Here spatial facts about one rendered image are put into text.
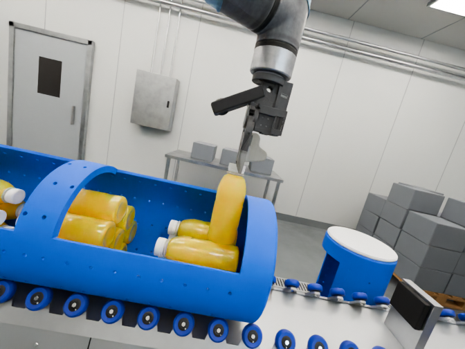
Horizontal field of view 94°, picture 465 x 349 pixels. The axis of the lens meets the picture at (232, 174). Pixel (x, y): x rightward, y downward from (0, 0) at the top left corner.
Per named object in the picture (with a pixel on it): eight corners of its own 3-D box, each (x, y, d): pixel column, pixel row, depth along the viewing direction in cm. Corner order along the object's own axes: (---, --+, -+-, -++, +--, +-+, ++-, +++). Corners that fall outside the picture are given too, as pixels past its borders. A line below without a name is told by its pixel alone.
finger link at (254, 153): (262, 179, 45) (272, 136, 45) (234, 172, 45) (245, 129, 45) (259, 178, 48) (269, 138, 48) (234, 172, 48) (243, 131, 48)
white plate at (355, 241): (363, 230, 113) (362, 232, 113) (316, 222, 107) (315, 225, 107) (415, 263, 86) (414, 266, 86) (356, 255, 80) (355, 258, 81)
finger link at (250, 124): (248, 151, 44) (258, 108, 44) (241, 149, 44) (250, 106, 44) (245, 152, 48) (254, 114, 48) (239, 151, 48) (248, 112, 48)
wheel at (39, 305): (46, 281, 45) (52, 281, 47) (21, 293, 44) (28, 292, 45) (50, 303, 44) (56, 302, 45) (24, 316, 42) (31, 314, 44)
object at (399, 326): (419, 358, 55) (443, 307, 53) (405, 356, 55) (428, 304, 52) (391, 324, 65) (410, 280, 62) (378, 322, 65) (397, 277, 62)
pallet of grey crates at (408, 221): (470, 311, 249) (520, 216, 226) (405, 298, 245) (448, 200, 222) (394, 253, 367) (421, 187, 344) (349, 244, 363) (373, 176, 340)
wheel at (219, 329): (223, 313, 47) (222, 311, 49) (204, 325, 46) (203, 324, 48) (232, 335, 46) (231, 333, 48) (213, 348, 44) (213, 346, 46)
